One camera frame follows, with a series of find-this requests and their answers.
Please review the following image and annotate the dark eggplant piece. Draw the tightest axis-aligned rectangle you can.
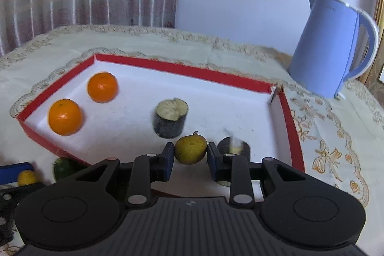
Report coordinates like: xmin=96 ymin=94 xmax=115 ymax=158
xmin=216 ymin=136 xmax=251 ymax=161
xmin=153 ymin=98 xmax=189 ymax=138

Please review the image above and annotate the orange mandarin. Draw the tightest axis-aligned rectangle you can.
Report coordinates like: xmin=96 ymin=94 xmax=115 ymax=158
xmin=48 ymin=98 xmax=84 ymax=137
xmin=87 ymin=72 xmax=118 ymax=103

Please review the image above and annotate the cream lace tablecloth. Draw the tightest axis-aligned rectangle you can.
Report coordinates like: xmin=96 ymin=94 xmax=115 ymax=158
xmin=0 ymin=24 xmax=384 ymax=256

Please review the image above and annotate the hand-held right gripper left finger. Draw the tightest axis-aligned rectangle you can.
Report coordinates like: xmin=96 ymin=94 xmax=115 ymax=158
xmin=72 ymin=142 xmax=175 ymax=208

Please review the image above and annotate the gold framed upholstered panel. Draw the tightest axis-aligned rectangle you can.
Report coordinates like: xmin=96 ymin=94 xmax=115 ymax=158
xmin=360 ymin=0 xmax=384 ymax=89

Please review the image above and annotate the small dark green cucumber piece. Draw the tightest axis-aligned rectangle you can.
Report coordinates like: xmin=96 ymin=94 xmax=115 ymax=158
xmin=53 ymin=158 xmax=87 ymax=181

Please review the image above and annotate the red shallow cardboard box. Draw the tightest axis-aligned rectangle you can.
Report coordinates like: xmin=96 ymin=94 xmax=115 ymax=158
xmin=16 ymin=54 xmax=306 ymax=185

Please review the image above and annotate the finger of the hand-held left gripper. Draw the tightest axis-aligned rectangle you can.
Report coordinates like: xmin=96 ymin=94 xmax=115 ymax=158
xmin=0 ymin=163 xmax=34 ymax=185
xmin=0 ymin=182 xmax=45 ymax=241

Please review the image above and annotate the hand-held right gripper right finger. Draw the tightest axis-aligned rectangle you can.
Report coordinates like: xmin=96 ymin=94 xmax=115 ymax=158
xmin=207 ymin=142 xmax=309 ymax=208

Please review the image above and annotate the light blue electric kettle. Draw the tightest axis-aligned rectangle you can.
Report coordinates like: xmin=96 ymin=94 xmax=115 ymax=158
xmin=287 ymin=0 xmax=380 ymax=100

